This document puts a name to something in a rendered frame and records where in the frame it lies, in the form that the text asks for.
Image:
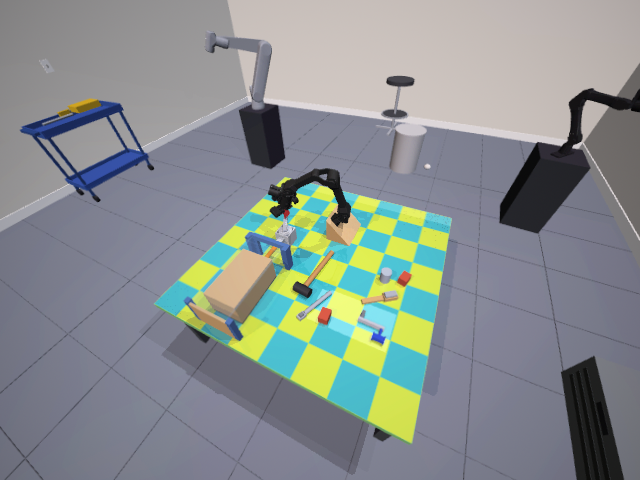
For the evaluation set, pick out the mallet with wooden handle and black head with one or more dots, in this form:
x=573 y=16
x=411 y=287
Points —
x=303 y=289

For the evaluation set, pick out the red box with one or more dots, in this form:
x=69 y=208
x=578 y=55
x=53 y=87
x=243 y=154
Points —
x=324 y=316
x=404 y=278

